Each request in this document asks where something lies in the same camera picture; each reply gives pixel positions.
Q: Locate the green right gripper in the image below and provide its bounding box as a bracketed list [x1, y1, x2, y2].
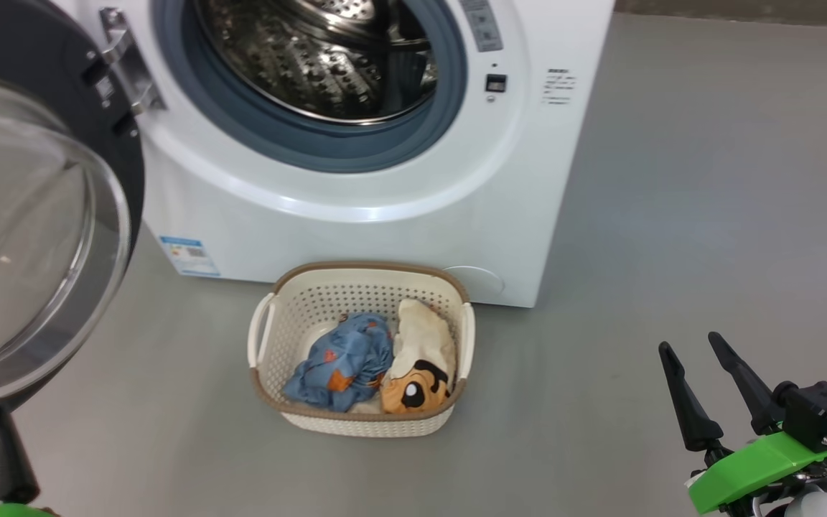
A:
[658, 332, 827, 517]

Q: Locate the round filter cover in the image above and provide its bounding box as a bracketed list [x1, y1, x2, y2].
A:
[442, 266, 506, 299]

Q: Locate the white front-load washing machine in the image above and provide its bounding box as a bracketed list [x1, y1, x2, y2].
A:
[51, 0, 616, 308]

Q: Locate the cream perforated laundry basket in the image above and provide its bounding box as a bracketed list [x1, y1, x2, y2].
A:
[247, 261, 476, 438]

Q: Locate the blue energy label sticker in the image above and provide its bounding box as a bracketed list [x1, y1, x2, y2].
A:
[159, 236, 220, 277]

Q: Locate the metal door hinge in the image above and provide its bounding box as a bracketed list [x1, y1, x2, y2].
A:
[100, 7, 167, 116]

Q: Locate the grey instruction sticker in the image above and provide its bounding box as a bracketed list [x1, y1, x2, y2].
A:
[457, 0, 504, 52]

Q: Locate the stainless steel washing machine drum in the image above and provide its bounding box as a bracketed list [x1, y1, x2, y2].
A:
[195, 0, 439, 126]

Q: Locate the small black text sticker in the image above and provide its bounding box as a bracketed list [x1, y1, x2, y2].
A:
[543, 68, 578, 106]

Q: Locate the cream cartoon face garment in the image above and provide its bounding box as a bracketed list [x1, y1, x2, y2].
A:
[380, 299, 457, 414]

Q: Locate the blue patterned garment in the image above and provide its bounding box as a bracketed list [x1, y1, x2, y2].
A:
[283, 312, 394, 413]

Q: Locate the round black glass washer door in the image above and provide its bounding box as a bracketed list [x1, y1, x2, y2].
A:
[0, 0, 146, 446]

